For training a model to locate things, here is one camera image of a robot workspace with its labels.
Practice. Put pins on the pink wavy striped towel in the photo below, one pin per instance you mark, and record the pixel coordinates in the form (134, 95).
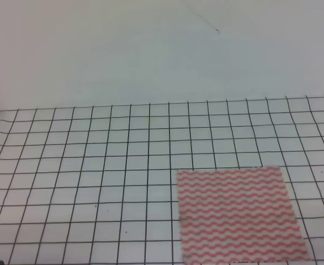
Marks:
(237, 216)

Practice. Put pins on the white black-grid tablecloth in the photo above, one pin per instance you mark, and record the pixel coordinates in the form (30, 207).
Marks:
(97, 185)

